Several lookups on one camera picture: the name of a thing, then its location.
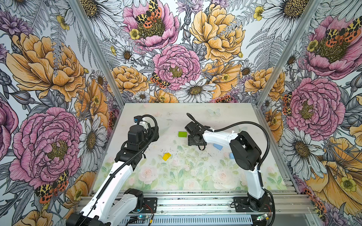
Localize green wood block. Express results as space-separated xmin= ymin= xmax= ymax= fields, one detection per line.
xmin=178 ymin=131 xmax=188 ymax=137

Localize blue long wood block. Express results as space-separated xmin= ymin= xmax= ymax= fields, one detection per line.
xmin=213 ymin=144 xmax=223 ymax=151

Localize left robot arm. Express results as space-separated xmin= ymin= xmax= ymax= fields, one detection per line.
xmin=66 ymin=117 xmax=159 ymax=226

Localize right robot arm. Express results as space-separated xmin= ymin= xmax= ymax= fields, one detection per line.
xmin=185 ymin=121 xmax=270 ymax=211

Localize yellow wood block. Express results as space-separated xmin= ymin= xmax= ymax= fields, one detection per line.
xmin=162 ymin=153 xmax=172 ymax=161

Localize vented metal grille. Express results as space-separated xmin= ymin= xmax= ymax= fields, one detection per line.
xmin=121 ymin=216 xmax=254 ymax=226

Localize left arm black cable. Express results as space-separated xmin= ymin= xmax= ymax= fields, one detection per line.
xmin=81 ymin=114 xmax=159 ymax=226

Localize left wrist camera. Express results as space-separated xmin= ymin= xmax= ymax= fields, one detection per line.
xmin=134 ymin=115 xmax=143 ymax=125

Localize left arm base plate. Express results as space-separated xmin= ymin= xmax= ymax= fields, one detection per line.
xmin=132 ymin=197 xmax=158 ymax=214

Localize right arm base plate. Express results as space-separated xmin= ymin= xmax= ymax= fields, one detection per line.
xmin=233 ymin=196 xmax=275 ymax=213

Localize right corner aluminium post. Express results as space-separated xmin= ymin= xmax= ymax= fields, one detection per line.
xmin=256 ymin=0 xmax=322 ymax=108

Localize corner aluminium post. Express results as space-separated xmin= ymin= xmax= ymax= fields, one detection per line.
xmin=256 ymin=0 xmax=322 ymax=108
xmin=69 ymin=1 xmax=125 ymax=111

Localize left corner aluminium post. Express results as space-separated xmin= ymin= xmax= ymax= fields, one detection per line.
xmin=69 ymin=1 xmax=125 ymax=111

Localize aluminium rail frame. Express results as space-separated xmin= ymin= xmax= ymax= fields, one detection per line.
xmin=73 ymin=189 xmax=316 ymax=217

